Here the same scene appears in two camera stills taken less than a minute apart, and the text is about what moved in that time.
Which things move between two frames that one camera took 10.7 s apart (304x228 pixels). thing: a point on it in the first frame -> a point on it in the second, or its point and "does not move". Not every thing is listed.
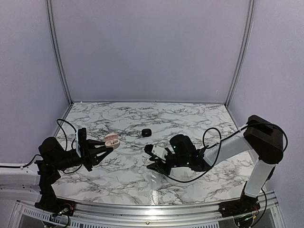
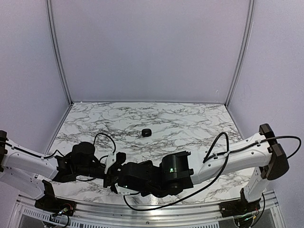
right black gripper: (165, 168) -> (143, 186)
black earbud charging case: (146, 132) does not move
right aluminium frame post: (243, 50) does not move
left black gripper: (85, 150) -> (112, 174)
